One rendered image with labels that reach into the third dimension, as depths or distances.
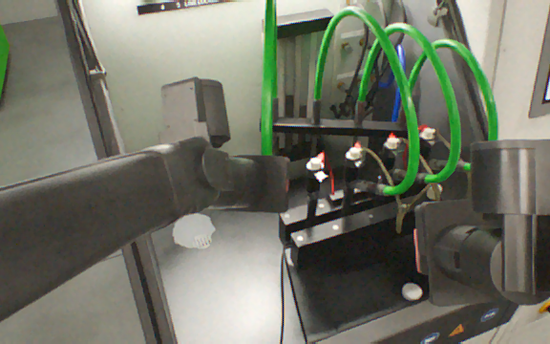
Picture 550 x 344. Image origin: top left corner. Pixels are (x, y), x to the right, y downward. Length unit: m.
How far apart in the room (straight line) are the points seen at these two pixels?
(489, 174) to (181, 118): 0.27
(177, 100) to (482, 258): 0.30
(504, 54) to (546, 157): 0.60
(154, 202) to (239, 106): 0.73
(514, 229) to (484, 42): 0.60
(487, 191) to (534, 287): 0.08
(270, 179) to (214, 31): 0.47
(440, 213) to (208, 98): 0.26
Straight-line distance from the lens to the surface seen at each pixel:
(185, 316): 0.98
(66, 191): 0.26
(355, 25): 1.06
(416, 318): 0.86
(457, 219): 0.49
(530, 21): 1.01
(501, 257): 0.39
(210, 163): 0.38
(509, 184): 0.39
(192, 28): 0.92
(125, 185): 0.29
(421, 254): 0.50
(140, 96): 0.96
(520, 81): 1.04
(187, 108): 0.44
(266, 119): 0.55
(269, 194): 0.52
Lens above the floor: 1.66
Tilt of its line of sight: 42 degrees down
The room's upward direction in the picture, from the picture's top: straight up
